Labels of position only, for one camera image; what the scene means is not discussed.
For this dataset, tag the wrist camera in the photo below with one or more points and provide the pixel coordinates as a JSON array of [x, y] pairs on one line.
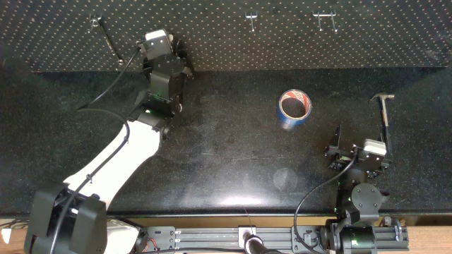
[[375, 146], [159, 42]]

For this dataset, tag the black pegboard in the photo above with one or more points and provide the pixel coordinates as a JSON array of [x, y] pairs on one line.
[[282, 46]]

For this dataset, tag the hammer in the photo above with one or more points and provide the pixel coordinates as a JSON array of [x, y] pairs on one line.
[[384, 113]]

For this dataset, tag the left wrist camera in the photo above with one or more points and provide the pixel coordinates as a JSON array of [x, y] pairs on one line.
[[159, 42]]

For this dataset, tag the double-prong metal hook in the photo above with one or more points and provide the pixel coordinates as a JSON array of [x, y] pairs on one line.
[[325, 14]]

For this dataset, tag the mounting rail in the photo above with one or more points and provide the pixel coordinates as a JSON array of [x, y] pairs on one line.
[[212, 238]]

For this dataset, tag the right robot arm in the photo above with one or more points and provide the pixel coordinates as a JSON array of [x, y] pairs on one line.
[[363, 201]]

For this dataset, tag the roll of blue tape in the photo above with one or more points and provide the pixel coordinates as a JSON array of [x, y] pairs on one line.
[[293, 122]]

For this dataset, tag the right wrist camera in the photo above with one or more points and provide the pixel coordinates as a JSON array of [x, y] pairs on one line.
[[375, 146]]

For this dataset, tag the wrench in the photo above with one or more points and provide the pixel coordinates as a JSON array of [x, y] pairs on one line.
[[109, 44]]

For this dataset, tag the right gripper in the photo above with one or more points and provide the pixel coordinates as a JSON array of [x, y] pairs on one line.
[[340, 157]]

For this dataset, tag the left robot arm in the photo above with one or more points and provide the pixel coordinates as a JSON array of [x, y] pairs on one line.
[[120, 162]]

